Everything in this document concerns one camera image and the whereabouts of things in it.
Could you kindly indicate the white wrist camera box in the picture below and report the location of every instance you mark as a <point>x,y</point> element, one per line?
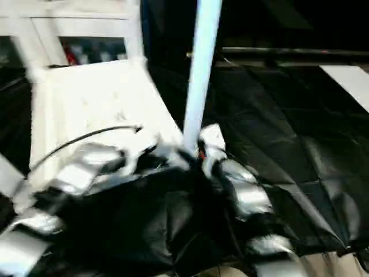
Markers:
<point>213,138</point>
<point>138,150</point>

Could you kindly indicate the white plastic table top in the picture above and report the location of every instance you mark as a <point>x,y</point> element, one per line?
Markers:
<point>95,101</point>

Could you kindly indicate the white flat board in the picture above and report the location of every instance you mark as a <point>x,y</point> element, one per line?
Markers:
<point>348,83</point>

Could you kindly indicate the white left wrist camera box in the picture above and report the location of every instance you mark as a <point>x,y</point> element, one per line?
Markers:
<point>138,150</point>

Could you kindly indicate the black backdrop cloth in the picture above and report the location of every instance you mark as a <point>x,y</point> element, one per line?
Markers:
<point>288,20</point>

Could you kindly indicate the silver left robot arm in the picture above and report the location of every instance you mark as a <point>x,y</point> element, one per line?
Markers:
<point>72,173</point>

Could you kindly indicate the white plastic table leg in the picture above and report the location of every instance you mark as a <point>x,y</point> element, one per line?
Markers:
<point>27,49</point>
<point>134,34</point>
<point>11,179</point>
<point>201,72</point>

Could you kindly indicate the white glass-door cabinet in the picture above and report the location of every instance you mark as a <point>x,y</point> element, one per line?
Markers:
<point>72,17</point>

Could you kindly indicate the metal rod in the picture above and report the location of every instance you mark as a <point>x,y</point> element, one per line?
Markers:
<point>288,52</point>

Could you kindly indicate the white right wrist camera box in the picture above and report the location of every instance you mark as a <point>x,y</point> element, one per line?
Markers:
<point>213,138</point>

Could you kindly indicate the black plastic sheet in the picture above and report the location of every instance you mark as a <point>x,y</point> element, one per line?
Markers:
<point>288,130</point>

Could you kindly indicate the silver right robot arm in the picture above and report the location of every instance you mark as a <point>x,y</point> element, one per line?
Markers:
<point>250,193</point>

